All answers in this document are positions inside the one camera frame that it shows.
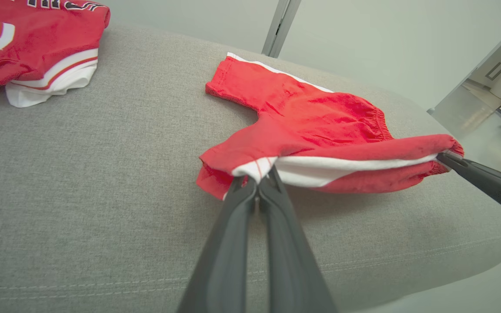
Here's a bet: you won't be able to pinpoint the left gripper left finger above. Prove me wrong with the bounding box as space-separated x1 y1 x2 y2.
177 176 258 313

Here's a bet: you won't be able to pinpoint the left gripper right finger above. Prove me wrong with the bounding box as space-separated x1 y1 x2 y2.
258 165 336 313

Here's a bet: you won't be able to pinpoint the red shorts with white stripe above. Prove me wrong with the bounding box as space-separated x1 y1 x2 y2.
196 52 465 201

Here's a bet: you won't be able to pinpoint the red basketball jersey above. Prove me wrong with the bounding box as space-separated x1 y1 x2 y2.
0 0 111 108

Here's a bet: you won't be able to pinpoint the grey fabric sofa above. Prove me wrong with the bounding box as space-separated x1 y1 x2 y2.
0 24 501 313

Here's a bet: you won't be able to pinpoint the grey glass door frame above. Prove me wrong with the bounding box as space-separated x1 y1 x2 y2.
427 13 501 116

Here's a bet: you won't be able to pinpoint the grey wall panel post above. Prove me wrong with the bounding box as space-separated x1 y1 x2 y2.
261 0 302 58

